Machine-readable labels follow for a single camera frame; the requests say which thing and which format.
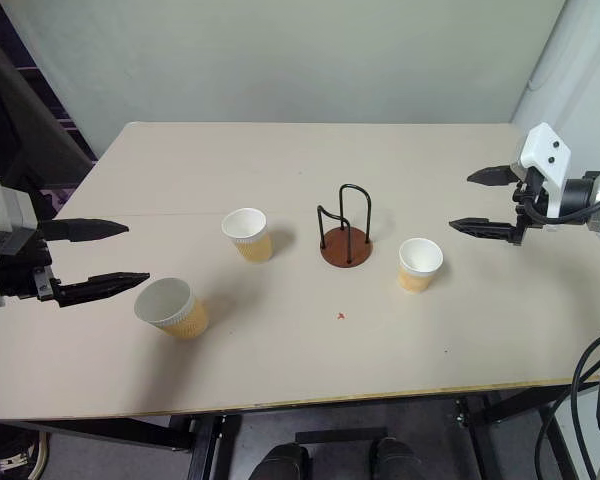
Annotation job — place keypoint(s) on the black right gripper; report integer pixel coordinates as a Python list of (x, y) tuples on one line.
[(530, 192)]

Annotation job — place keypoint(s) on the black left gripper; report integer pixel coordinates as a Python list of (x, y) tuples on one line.
[(22, 275)]

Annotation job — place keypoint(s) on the yellow ribbed paper cup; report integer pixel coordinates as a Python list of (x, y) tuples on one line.
[(185, 320), (252, 245), (414, 280)]

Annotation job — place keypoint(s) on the dark stand with black drape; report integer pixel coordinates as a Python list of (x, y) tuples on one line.
[(25, 125)]

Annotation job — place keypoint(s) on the dark rounded shape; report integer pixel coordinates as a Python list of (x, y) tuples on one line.
[(280, 462), (397, 460)]

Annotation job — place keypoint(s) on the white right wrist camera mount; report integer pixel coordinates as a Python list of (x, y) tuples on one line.
[(542, 145)]

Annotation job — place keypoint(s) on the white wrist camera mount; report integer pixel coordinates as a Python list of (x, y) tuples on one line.
[(542, 145), (0, 205)]

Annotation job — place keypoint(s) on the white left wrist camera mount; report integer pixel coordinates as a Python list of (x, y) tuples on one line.
[(0, 205)]

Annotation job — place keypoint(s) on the black metal table frame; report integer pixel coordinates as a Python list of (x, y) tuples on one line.
[(207, 445)]

